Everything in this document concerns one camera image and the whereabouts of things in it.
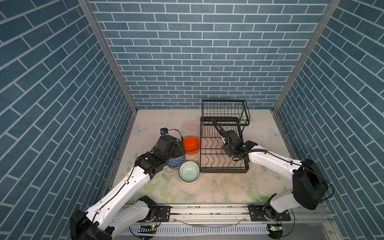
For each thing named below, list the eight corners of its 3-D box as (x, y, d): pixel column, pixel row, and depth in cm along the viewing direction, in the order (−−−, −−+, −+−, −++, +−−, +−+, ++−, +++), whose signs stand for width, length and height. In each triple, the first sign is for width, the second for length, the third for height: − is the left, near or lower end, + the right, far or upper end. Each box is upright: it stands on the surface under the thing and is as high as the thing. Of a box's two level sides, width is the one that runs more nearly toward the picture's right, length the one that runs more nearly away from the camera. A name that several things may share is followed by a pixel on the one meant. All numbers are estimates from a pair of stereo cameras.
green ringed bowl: (176, 182, 85) (175, 176, 79) (184, 164, 92) (183, 158, 86) (194, 189, 83) (193, 184, 76) (201, 170, 90) (201, 164, 83)
